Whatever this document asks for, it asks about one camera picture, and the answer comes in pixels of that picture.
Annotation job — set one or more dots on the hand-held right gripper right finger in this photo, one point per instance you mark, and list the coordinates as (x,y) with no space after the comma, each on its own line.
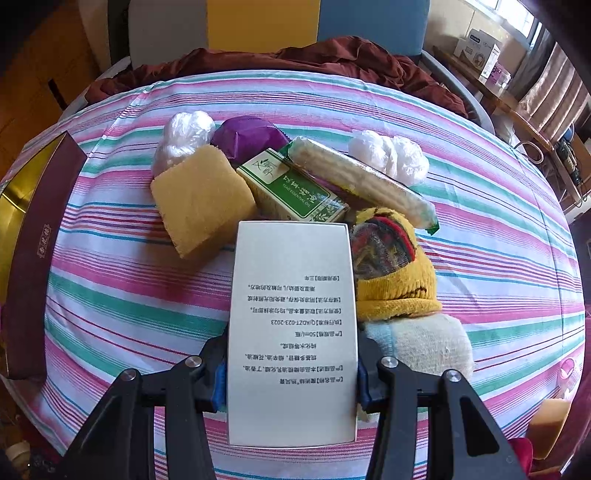
(364,392)

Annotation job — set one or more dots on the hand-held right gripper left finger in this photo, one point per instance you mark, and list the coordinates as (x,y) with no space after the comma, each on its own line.
(220,384)

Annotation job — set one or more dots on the white printed carton box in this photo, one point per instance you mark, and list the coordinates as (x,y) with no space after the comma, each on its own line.
(293,323)

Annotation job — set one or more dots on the maroon gift box gold interior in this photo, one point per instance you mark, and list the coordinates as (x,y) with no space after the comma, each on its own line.
(32,240)

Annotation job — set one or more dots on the yellow knit glove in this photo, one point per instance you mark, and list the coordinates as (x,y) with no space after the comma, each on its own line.
(397,272)

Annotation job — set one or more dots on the red cloth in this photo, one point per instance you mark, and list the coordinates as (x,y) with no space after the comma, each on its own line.
(531,461)

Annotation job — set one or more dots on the yellow sponge block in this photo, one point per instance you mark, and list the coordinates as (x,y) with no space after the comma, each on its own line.
(201,203)

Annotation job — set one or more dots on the striped bed sheet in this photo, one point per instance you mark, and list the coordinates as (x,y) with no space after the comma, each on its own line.
(485,254)

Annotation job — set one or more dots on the pink packet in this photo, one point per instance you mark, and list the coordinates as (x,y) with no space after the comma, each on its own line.
(569,378)

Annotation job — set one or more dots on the green and white box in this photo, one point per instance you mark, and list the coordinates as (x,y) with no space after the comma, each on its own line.
(291,189)

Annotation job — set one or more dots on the long snack packet green ends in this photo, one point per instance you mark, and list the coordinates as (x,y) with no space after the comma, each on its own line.
(360,180)

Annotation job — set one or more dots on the white crumpled plastic bag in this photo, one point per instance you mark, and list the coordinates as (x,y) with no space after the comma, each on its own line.
(392,154)
(182,136)

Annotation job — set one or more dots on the purple wrapped packet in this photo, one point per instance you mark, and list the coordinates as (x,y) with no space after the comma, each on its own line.
(249,136)

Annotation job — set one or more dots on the wooden side table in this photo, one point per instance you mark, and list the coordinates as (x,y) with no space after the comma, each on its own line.
(517,110)

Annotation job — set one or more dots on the maroon blanket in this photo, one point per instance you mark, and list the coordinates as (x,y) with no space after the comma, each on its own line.
(323,57)

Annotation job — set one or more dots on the purple small box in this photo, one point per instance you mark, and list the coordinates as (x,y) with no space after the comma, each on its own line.
(501,76)

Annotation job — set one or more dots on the beige striped curtain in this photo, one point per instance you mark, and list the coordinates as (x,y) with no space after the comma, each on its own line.
(554,92)

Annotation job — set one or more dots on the wooden cabinet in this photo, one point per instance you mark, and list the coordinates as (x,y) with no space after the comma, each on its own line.
(32,78)

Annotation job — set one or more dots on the white cardboard box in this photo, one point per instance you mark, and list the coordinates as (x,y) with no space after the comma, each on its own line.
(478,48)

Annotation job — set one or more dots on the blue yellow grey chair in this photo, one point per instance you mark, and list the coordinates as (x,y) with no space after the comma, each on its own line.
(369,21)

